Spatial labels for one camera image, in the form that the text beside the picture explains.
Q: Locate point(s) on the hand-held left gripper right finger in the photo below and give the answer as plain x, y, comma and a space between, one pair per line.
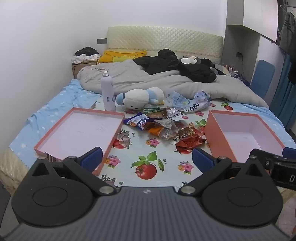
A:
203, 159

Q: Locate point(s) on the purple snack packet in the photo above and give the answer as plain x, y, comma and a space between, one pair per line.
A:
137, 120

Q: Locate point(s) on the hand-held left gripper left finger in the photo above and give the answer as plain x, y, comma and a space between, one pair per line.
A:
92, 158

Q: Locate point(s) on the black and white plush toy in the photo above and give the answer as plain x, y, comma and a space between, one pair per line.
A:
188, 60

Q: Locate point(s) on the pile of clothes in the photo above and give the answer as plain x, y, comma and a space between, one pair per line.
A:
86, 53

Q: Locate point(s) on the white and blue plush penguin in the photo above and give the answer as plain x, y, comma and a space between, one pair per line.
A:
138, 97

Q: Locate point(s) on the red and white snack packet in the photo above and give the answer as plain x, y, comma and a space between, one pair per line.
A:
175, 114

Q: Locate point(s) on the grey wall switch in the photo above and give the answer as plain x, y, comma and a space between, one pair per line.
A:
102, 41

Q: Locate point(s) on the crumpled blue and white bag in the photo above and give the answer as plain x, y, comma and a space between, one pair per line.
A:
192, 103

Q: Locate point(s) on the shallow pink box lid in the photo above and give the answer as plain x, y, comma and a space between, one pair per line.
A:
78, 132

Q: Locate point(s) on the floral plastic tablecloth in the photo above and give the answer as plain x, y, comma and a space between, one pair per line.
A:
136, 148

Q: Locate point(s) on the green snack packet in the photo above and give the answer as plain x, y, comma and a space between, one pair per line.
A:
151, 109

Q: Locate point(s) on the deep pink box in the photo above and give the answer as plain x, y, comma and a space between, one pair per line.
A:
245, 129

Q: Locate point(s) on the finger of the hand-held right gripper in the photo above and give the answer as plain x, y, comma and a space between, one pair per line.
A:
290, 152
266, 158

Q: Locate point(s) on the bedside clutter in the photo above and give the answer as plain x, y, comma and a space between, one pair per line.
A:
233, 71

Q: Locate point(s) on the black hanging garment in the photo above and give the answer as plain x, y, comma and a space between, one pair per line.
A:
293, 69

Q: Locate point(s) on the cream padded headboard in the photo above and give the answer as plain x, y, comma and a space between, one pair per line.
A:
161, 39

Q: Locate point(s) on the red foil snack packet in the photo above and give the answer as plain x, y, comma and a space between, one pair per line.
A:
188, 144

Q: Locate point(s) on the cream mattress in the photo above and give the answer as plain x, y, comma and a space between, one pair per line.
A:
11, 164

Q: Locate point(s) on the white spray bottle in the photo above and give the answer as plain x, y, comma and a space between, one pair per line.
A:
107, 90

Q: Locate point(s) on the golden brown snack packet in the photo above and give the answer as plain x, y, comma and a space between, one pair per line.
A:
186, 132

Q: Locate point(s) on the grey hanging garment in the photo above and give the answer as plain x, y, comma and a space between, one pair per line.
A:
286, 32

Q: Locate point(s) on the yellow pillow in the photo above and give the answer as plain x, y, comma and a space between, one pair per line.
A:
115, 56

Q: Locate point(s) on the white wall cabinet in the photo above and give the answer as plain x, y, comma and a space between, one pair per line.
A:
254, 16

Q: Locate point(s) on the black jacket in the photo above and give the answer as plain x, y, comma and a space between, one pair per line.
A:
161, 61

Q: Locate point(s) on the grey duvet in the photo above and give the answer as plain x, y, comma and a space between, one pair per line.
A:
129, 76

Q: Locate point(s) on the blue chair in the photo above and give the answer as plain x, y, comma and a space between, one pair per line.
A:
262, 76

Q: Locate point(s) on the small orange snack packet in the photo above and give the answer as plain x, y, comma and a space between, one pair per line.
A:
156, 131

